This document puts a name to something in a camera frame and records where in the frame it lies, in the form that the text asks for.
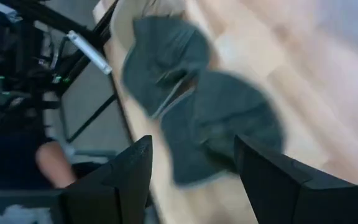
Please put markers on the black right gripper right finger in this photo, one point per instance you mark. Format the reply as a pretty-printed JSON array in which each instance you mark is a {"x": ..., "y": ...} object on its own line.
[{"x": 291, "y": 199}]

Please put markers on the white cloth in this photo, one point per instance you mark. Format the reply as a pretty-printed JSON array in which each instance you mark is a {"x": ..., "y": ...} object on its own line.
[{"x": 14, "y": 214}]

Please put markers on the silver metal bar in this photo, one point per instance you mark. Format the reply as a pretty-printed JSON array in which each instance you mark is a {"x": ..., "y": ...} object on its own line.
[{"x": 89, "y": 51}]

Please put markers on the black equipment with green lights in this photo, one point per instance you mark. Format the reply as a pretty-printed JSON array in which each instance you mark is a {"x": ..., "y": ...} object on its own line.
[{"x": 11, "y": 62}]

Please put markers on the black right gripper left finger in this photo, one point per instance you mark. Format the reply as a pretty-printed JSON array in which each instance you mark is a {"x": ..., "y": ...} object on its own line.
[{"x": 120, "y": 193}]

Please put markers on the black metal rig frame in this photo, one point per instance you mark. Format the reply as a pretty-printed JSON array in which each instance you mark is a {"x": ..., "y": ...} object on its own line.
[{"x": 51, "y": 18}]

